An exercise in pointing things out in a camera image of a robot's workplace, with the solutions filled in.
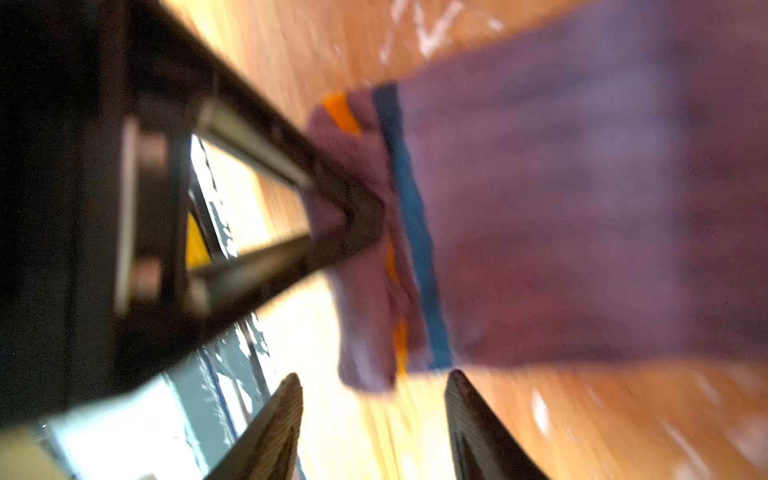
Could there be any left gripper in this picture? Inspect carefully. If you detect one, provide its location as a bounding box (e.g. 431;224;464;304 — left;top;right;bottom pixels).
1;1;198;426

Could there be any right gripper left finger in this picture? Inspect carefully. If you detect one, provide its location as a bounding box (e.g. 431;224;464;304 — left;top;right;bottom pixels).
205;373;303;480

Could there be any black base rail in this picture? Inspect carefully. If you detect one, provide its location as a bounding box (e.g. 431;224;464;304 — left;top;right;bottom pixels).
161;137;283;480

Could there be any yellow tape measure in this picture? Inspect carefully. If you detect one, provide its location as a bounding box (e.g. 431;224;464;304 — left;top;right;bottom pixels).
185;213;211;270

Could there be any purple striped sock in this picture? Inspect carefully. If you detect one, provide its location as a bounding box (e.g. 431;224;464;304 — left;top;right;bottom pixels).
307;1;767;392

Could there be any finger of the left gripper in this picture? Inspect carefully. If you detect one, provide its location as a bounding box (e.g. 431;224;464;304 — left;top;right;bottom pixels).
128;1;384;360

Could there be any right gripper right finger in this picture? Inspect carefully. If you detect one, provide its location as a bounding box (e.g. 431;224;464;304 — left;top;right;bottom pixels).
444;369;546;480

